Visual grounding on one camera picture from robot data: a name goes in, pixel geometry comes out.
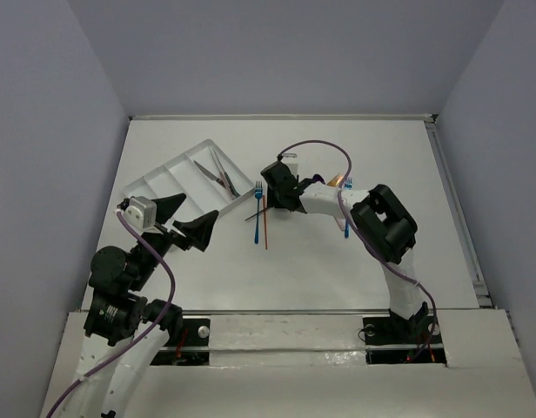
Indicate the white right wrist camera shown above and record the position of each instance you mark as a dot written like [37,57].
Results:
[291,160]

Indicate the purple spoon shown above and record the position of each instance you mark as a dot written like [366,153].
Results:
[318,178]

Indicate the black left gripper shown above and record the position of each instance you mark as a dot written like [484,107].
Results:
[170,231]

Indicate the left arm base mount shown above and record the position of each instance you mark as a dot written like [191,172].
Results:
[190,347]

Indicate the dark handled knife in tray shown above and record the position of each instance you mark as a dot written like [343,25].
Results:
[215,179]

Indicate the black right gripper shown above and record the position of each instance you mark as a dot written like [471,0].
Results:
[273,198]

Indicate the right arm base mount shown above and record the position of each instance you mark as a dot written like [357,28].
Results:
[383,346]

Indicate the orange chopstick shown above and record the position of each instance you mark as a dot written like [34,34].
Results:
[265,207]

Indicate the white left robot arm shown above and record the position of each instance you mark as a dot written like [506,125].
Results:
[131,314]

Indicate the dark grey chopstick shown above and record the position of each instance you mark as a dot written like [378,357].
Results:
[253,216]

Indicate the blue fork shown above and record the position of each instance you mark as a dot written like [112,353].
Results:
[258,194]
[348,185]

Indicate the white cutlery tray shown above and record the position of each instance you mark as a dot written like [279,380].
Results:
[180,175]

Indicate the gold spoon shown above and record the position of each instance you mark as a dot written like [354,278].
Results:
[336,181]

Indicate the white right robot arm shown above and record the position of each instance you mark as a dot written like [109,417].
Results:
[384,226]

